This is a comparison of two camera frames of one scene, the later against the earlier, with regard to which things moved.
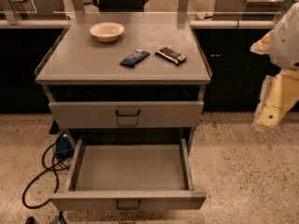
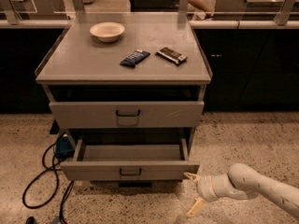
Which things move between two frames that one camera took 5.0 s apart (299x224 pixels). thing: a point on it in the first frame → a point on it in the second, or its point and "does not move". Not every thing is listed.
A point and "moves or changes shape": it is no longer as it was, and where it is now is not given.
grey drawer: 129,174 moves or changes shape
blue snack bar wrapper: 135,58 does not move
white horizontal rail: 63,23 does not move
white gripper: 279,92 → 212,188
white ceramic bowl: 107,32 does not move
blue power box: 64,147 does not move
